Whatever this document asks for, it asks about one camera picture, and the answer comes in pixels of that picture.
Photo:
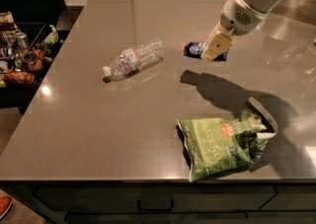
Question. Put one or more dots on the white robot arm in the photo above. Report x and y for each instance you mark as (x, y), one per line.
(264, 6)

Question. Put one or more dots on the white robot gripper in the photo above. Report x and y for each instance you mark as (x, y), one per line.
(239, 18)

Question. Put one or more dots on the black drawer handle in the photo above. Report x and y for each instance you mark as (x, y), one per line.
(155, 205)

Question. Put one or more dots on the metal can in basket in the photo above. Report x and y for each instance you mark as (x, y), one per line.
(22, 43)

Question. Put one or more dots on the clear plastic water bottle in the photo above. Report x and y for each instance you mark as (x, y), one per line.
(134, 60)

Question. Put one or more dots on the blue rxbar blueberry wrapper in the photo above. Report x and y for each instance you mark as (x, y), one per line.
(194, 49)

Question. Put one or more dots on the black wire basket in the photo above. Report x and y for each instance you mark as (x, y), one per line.
(11, 60)

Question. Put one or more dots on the orange snack pack in basket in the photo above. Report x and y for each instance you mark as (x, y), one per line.
(19, 78)

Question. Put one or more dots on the green bag in basket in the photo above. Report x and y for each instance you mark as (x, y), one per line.
(52, 38)

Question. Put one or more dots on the green jalapeno chip bag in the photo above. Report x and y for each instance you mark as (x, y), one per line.
(217, 145)

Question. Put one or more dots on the red shoe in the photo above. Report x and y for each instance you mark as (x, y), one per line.
(5, 205)

